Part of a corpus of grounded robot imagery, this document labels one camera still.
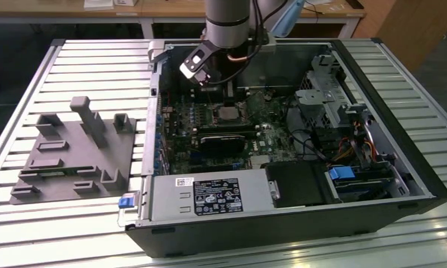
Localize wooden cabinet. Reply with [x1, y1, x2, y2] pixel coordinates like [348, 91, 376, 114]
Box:
[353, 0, 447, 72]

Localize black internal cable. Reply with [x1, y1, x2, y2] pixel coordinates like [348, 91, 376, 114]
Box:
[288, 130, 328, 162]

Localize grey parts rack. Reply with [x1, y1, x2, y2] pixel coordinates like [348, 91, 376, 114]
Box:
[7, 96, 138, 206]

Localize grey case handle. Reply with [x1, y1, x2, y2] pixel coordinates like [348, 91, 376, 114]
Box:
[148, 40, 172, 64]

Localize black plastic shroud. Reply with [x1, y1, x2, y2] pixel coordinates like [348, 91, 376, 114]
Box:
[264, 161, 337, 209]

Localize orange yellow power wires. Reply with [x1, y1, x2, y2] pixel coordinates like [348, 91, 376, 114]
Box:
[335, 119, 377, 162]

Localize black graphics card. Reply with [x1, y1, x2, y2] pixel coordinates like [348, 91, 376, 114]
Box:
[197, 134, 246, 157]

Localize silver metal drive cage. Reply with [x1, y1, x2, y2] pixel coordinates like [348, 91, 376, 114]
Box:
[293, 54, 369, 129]

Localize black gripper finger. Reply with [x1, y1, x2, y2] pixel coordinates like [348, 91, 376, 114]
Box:
[224, 82, 237, 108]

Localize silver chipset heatsink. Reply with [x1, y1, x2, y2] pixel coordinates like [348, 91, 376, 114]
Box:
[249, 155, 269, 168]

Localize grey power supply unit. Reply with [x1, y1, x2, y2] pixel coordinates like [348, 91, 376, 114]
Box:
[148, 167, 276, 221]

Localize green motherboard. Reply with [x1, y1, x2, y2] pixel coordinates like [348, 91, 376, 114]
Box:
[156, 88, 308, 175]

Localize black open PC case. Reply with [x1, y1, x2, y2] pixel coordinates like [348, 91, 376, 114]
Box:
[117, 37, 447, 259]

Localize silver CPU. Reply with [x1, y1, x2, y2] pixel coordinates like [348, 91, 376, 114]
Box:
[216, 107, 240, 119]

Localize wooden desk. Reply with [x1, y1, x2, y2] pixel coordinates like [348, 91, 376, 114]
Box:
[0, 0, 368, 39]

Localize black rating label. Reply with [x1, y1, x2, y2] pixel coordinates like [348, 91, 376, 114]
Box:
[192, 178, 244, 217]

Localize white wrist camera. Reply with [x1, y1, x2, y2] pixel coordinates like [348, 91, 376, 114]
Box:
[178, 40, 222, 84]

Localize blue disk carrier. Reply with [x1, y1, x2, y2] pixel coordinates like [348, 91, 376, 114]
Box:
[328, 166, 355, 182]

